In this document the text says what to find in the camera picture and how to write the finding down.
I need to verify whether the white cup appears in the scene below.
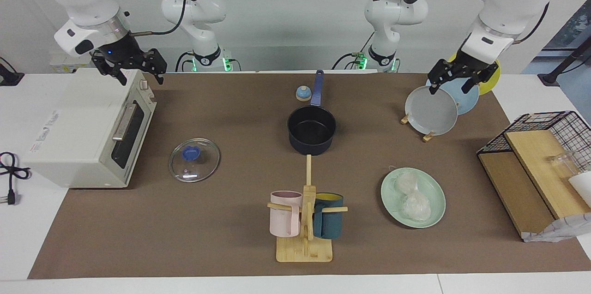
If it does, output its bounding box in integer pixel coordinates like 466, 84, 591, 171
568, 172, 591, 207

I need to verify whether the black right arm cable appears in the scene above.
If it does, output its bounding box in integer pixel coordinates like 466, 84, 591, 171
129, 0, 189, 37

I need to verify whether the brown table mat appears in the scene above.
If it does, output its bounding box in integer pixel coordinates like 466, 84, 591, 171
28, 72, 591, 280

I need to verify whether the clear glass cup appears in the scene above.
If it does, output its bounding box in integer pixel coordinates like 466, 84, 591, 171
547, 151, 580, 179

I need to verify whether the grey patterned cloth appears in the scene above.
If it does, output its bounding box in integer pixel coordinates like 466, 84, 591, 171
523, 213, 591, 243

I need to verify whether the light blue plate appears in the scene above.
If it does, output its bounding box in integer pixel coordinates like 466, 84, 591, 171
426, 74, 480, 115

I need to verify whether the dark teal mug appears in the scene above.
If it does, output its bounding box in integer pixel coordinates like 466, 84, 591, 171
313, 192, 344, 240

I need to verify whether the black clamp mount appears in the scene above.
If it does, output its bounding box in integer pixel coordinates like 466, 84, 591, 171
0, 57, 24, 87

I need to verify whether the dark blue saucepan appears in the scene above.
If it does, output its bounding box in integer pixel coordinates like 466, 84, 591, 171
287, 70, 338, 156

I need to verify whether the white power strip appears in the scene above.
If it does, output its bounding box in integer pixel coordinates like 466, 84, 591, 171
50, 52, 100, 74

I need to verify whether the black wire basket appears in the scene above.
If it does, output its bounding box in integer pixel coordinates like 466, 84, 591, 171
476, 111, 591, 174

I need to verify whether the black power cable with plug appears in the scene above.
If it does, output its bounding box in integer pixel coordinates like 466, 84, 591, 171
0, 152, 32, 206

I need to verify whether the white toaster oven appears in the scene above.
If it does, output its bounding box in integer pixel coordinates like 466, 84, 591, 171
22, 68, 157, 189

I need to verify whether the yellow plate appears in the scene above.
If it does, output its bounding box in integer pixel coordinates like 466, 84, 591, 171
450, 54, 501, 96

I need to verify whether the mint green plate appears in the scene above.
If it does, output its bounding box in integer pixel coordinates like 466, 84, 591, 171
381, 168, 446, 228

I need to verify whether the wooden mug tree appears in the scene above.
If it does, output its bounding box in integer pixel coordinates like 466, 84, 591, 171
267, 155, 348, 263

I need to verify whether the grey plate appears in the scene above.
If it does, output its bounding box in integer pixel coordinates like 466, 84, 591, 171
405, 85, 458, 136

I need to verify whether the wooden plate rack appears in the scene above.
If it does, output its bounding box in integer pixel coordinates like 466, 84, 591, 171
400, 112, 435, 142

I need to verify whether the dark brown wooden board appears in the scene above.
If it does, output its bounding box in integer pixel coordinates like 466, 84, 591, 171
478, 152, 556, 239

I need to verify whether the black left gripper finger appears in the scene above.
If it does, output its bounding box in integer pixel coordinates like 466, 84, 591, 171
428, 60, 451, 96
461, 64, 500, 94

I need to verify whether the pink mug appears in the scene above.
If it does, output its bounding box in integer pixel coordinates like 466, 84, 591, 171
270, 191, 303, 238

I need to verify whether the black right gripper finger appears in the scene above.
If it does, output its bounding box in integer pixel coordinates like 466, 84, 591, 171
143, 49, 168, 85
90, 56, 128, 86

